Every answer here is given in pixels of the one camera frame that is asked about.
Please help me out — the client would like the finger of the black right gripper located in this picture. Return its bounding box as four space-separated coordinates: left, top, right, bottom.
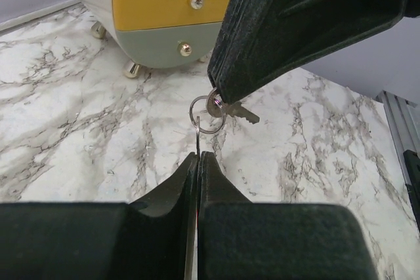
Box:
207 0 419 102

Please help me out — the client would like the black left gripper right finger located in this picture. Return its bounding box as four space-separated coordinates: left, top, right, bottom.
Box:
198 151 377 279

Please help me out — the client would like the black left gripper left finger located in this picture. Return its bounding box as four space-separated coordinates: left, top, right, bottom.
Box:
1 153 197 279

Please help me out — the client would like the silver key set with ring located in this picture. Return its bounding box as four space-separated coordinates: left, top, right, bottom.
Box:
188 88 260 157

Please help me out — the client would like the round mini drawer cabinet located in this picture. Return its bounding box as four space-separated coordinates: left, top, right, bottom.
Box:
81 0 229 78

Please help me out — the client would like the aluminium frame rail front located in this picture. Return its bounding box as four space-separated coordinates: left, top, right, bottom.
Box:
375 89 420 215

